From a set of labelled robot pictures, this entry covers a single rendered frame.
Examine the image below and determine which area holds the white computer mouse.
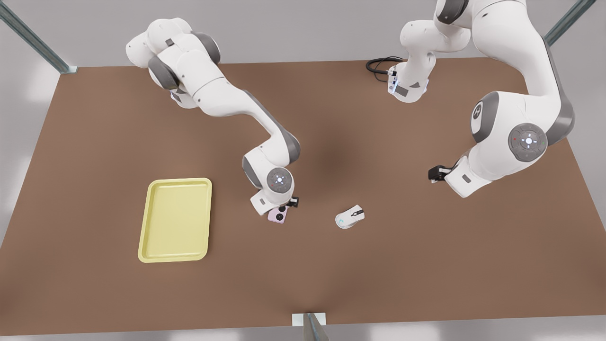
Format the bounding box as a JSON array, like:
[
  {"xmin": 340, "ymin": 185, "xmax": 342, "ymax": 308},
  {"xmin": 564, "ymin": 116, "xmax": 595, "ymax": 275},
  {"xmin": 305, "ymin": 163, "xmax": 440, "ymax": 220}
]
[{"xmin": 335, "ymin": 204, "xmax": 365, "ymax": 230}]

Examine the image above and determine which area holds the yellow rectangular tray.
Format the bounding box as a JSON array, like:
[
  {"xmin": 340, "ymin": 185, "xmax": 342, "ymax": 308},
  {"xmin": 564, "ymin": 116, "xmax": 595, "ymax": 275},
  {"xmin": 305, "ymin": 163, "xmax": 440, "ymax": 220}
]
[{"xmin": 138, "ymin": 178, "xmax": 213, "ymax": 263}]

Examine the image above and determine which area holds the small pink camera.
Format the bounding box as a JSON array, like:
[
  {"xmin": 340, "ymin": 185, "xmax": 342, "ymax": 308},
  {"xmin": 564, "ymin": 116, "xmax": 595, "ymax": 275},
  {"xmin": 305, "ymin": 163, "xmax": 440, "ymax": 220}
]
[{"xmin": 267, "ymin": 205, "xmax": 290, "ymax": 224}]

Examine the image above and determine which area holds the black cable loop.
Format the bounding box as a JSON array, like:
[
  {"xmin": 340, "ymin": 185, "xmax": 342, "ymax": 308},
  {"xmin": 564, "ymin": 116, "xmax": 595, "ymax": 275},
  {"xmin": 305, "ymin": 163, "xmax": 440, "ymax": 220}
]
[{"xmin": 366, "ymin": 56, "xmax": 404, "ymax": 83}]

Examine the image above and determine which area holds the silver frame post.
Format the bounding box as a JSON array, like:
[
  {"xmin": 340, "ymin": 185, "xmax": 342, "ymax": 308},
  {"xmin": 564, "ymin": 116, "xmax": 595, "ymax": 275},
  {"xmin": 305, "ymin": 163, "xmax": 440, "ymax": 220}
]
[
  {"xmin": 544, "ymin": 0, "xmax": 598, "ymax": 47},
  {"xmin": 0, "ymin": 2, "xmax": 78, "ymax": 74},
  {"xmin": 292, "ymin": 313, "xmax": 330, "ymax": 341}
]

